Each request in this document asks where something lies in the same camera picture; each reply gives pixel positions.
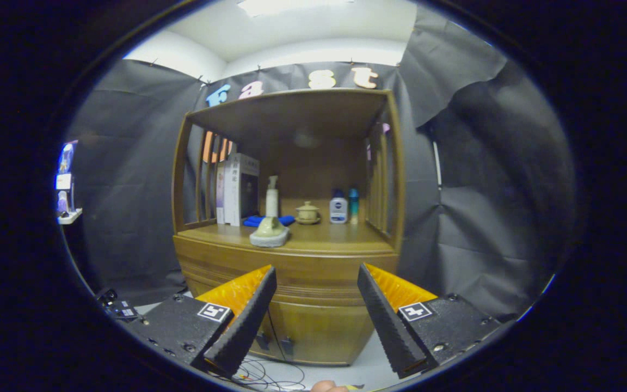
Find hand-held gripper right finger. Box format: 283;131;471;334
356;263;505;380

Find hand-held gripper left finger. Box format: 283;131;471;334
128;265;278;377

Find pale green ceramic cup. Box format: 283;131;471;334
249;216;291;248

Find wooden countertop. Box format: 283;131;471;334
177;218;396;255

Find wooden cabinet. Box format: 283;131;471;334
171;88;405;366

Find blue cloth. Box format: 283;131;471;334
243;215;296;228

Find white pump bottle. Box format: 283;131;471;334
266;175;280;219

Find beige lidded teacup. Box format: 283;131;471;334
296;201;321;225

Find white lotion bottle blue cap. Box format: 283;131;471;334
329;189;348;225

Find black equipment box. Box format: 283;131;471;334
96;289;140;322

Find thin pale purple book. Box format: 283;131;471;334
216;162;227;224

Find thick white book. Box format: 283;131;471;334
223;152;260;226

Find black backdrop cloth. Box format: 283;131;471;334
66;5;578;322

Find white stand pole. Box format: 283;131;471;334
62;223;96;295

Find black floor cables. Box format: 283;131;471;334
210;357;306;391

